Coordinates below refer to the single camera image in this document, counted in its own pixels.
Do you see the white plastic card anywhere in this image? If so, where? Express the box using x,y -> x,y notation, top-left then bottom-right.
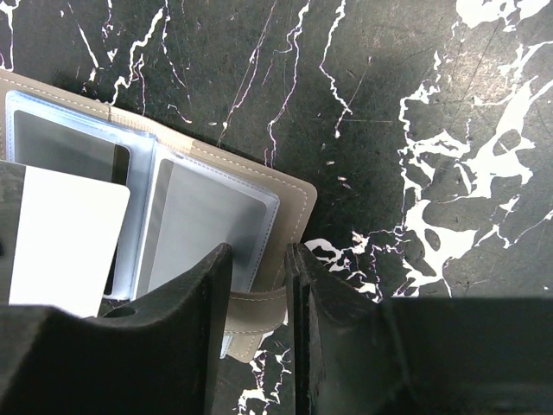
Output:
8,166 -> 130,317

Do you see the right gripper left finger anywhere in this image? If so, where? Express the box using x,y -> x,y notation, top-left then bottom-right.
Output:
1,244 -> 232,414

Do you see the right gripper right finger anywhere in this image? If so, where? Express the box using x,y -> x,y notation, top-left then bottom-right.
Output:
285,244 -> 552,414

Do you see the grey card holder wallet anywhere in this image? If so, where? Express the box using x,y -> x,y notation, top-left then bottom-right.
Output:
1,71 -> 317,362

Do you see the black credit card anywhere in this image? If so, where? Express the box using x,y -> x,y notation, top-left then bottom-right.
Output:
104,144 -> 130,296

